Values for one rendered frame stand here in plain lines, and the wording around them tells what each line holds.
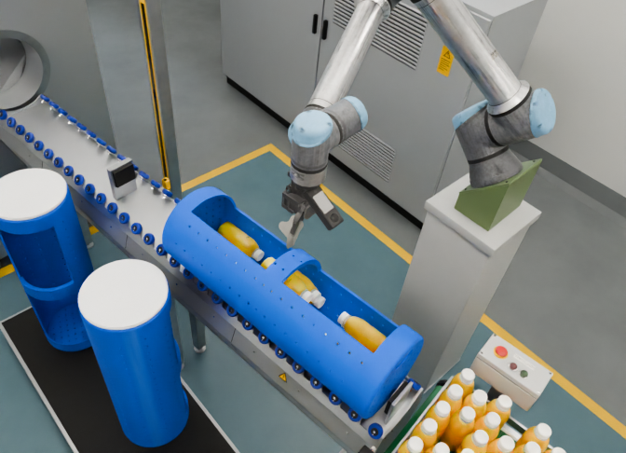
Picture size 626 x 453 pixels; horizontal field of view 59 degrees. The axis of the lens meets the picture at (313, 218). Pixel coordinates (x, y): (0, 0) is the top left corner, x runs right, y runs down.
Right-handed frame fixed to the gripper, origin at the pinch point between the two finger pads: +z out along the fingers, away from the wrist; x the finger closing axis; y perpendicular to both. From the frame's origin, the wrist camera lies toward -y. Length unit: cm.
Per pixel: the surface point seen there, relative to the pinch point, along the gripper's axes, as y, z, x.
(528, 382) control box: -66, 31, -25
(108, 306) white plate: 45, 36, 40
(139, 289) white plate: 44, 36, 29
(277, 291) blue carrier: 3.0, 19.7, 8.3
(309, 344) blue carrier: -14.0, 24.5, 12.7
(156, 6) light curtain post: 106, -17, -35
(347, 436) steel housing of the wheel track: -33, 54, 14
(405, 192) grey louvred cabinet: 47, 118, -160
